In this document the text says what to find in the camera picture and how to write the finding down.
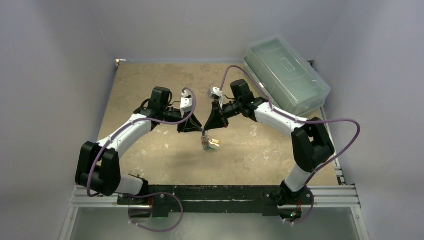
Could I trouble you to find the metal keyring holder with keys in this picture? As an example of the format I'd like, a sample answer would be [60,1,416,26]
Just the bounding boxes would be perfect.
[201,130,221,151]

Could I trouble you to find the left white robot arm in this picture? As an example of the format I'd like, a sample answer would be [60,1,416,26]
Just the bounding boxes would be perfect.
[75,86,202,205]

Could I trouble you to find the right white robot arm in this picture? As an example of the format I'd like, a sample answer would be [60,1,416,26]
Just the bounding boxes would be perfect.
[204,79,335,204]

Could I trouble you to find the yellow key tag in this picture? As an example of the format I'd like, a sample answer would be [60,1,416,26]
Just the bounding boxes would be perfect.
[209,138,221,147]

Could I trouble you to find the clear plastic storage box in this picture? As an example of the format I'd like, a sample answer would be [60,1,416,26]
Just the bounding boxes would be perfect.
[243,34,331,116]

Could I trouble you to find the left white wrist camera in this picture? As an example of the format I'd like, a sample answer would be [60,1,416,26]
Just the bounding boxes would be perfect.
[179,90,193,118]

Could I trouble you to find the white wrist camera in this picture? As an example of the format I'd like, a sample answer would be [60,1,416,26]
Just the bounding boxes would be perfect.
[207,86,223,108]
[179,90,193,118]

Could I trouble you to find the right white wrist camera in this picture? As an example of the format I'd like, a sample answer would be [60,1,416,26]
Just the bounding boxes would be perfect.
[207,86,223,108]

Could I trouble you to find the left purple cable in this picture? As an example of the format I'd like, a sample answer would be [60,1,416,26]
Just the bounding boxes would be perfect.
[86,87,198,233]

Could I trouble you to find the purple cable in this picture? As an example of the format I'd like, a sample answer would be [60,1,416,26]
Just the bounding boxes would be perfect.
[86,87,198,233]
[219,64,362,226]

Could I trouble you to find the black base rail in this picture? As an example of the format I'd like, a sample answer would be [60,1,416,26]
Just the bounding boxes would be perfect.
[117,185,314,220]

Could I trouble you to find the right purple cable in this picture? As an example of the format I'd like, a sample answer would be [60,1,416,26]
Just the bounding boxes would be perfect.
[219,64,362,226]

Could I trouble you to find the aluminium frame rail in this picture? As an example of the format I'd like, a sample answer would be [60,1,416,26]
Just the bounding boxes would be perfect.
[59,185,369,240]

